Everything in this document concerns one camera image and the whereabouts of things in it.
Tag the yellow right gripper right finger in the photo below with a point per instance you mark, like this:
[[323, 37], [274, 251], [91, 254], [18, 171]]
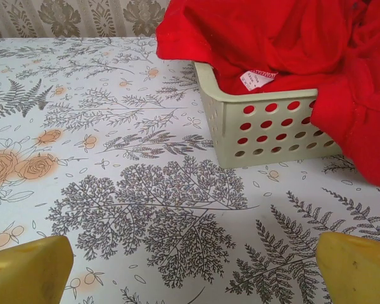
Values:
[[358, 272]]

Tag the pale green perforated plastic basket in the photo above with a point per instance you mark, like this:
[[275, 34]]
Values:
[[234, 149]]

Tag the floral printed tablecloth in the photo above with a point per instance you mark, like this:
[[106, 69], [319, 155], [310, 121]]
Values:
[[114, 158]]

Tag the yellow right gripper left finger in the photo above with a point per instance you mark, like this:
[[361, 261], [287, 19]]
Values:
[[35, 272]]

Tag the red t-shirt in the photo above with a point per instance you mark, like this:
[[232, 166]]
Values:
[[297, 41]]

